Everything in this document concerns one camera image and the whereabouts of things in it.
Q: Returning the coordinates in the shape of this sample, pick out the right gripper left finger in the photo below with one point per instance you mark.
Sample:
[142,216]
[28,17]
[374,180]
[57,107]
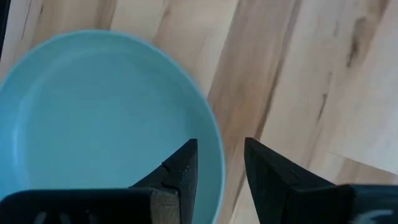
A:
[93,207]

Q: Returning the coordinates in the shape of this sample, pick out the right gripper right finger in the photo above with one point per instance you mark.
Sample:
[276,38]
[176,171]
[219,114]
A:
[311,205]

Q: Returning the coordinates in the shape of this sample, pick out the teal plate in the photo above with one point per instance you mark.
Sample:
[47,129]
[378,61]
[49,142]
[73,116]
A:
[93,109]

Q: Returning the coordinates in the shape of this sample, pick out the black aluminium table frame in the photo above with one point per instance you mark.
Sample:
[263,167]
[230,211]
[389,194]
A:
[3,18]

